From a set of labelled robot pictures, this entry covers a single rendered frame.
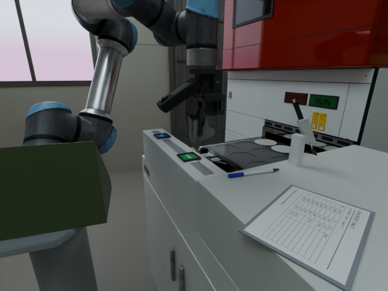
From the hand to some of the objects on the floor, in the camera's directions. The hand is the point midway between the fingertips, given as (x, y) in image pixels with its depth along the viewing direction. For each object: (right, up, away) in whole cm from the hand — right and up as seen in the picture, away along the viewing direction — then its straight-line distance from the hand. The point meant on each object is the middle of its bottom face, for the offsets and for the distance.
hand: (194, 145), depth 60 cm
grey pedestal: (-53, -98, +28) cm, 115 cm away
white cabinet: (+22, -92, +45) cm, 105 cm away
